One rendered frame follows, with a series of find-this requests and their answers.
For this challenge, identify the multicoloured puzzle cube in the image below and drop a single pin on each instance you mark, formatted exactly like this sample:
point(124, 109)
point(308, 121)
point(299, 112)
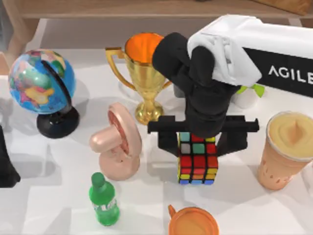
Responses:
point(198, 159)

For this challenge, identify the white pot with green plant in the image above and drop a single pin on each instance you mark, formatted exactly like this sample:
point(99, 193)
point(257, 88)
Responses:
point(247, 99)

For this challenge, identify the orange cup with cream drink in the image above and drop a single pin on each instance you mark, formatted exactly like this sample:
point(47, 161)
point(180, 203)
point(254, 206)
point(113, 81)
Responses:
point(286, 149)

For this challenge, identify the gold trophy cup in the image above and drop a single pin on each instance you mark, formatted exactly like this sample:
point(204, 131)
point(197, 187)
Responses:
point(144, 76)

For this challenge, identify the orange mug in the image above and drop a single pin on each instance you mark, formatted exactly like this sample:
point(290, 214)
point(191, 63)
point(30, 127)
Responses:
point(193, 222)

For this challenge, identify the green bottle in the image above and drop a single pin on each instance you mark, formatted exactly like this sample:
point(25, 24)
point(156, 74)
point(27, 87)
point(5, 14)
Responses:
point(104, 200)

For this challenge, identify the wooden shelf unit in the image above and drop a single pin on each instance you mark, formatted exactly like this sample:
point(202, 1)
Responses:
point(122, 9)

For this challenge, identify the blue globe on black stand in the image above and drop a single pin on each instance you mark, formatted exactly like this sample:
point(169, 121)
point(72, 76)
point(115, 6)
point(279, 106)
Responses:
point(39, 80)

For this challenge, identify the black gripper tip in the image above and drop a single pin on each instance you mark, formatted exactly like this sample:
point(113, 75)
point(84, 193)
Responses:
point(7, 161)

